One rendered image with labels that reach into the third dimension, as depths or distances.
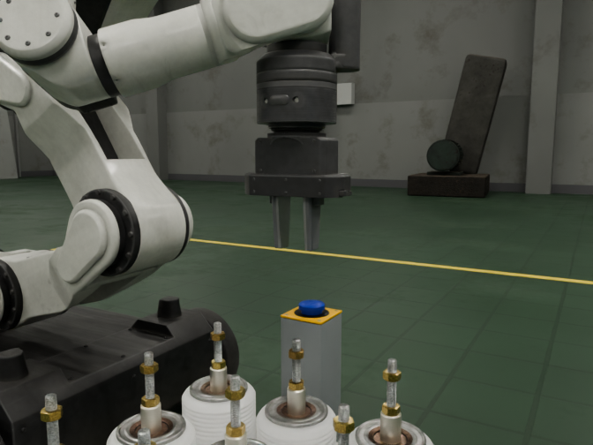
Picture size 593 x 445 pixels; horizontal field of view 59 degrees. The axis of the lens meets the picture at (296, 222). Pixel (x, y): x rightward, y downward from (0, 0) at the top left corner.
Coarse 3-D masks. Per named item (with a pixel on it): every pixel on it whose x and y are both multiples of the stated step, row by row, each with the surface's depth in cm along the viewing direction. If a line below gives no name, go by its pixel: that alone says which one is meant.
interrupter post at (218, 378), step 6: (210, 372) 68; (216, 372) 67; (222, 372) 68; (210, 378) 68; (216, 378) 68; (222, 378) 68; (210, 384) 68; (216, 384) 68; (222, 384) 68; (216, 390) 68; (222, 390) 68
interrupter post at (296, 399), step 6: (288, 390) 62; (294, 390) 62; (300, 390) 62; (288, 396) 62; (294, 396) 62; (300, 396) 62; (288, 402) 62; (294, 402) 62; (300, 402) 62; (288, 408) 62; (294, 408) 62; (300, 408) 62; (294, 414) 62; (300, 414) 62
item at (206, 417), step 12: (252, 396) 68; (192, 408) 65; (204, 408) 65; (216, 408) 65; (228, 408) 65; (252, 408) 68; (192, 420) 66; (204, 420) 65; (216, 420) 65; (228, 420) 65; (252, 420) 68; (204, 432) 65; (216, 432) 65; (252, 432) 68; (204, 444) 65
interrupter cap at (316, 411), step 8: (272, 400) 65; (280, 400) 65; (312, 400) 65; (320, 400) 65; (272, 408) 63; (280, 408) 63; (312, 408) 63; (320, 408) 63; (272, 416) 61; (280, 416) 61; (288, 416) 62; (296, 416) 62; (304, 416) 62; (312, 416) 61; (320, 416) 61; (280, 424) 60; (288, 424) 59; (296, 424) 59; (304, 424) 59; (312, 424) 60
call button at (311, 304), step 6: (306, 300) 82; (312, 300) 81; (318, 300) 82; (300, 306) 79; (306, 306) 79; (312, 306) 79; (318, 306) 79; (324, 306) 80; (306, 312) 79; (312, 312) 79; (318, 312) 79
